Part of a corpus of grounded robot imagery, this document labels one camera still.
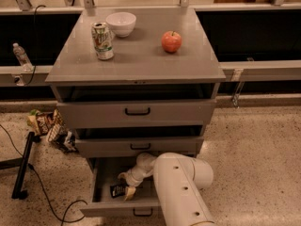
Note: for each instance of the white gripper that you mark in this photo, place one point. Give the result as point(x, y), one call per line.
point(134, 178)

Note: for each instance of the black rxbar chocolate bar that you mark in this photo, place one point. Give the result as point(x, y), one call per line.
point(117, 190)

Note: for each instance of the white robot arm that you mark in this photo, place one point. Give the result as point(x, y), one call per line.
point(178, 179)

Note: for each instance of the bottom grey drawer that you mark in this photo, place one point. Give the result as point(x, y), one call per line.
point(105, 174)

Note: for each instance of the grey drawer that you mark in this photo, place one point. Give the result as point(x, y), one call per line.
point(136, 113)
point(123, 147)
point(105, 174)

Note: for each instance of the middle grey drawer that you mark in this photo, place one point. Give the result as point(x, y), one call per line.
point(123, 147)

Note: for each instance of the grey drawer cabinet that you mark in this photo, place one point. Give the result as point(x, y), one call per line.
point(140, 70)

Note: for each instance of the top grey drawer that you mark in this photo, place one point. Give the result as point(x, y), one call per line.
point(136, 113)

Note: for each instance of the dark snack package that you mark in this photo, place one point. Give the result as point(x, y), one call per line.
point(67, 142)

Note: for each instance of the checkered snack bag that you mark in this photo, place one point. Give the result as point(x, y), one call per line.
point(55, 132)

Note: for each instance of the brown chip bag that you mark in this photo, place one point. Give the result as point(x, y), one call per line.
point(42, 122)

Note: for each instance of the black metal stand leg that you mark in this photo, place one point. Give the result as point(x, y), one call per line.
point(20, 163)

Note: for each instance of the green white soda can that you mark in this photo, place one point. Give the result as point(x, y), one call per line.
point(102, 40)

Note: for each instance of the red apple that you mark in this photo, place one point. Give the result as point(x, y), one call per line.
point(171, 41)

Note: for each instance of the white bowl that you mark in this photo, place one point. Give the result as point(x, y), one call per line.
point(122, 24)

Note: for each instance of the clear plastic water bottle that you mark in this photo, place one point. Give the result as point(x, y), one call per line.
point(22, 57)

